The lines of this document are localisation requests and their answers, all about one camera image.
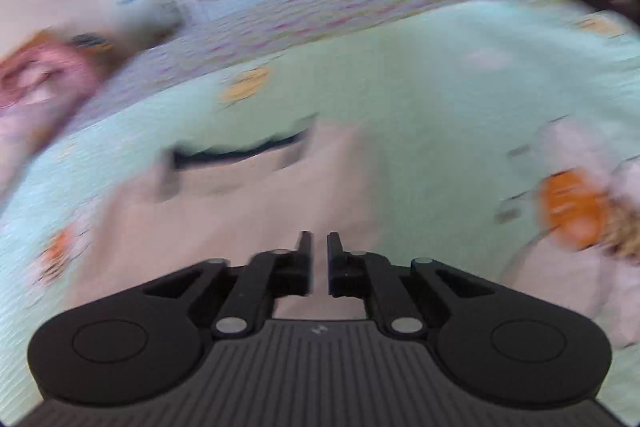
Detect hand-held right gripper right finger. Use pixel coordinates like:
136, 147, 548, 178
326, 232, 496, 340

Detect white T-shirt with navy trim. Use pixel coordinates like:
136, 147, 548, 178
65, 112, 396, 323

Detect green bee-print quilt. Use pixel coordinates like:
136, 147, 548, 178
0, 0, 640, 427

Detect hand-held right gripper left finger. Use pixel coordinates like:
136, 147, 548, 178
142, 231, 315, 340

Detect colourful patterned cushion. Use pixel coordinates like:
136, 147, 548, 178
67, 32, 121, 58

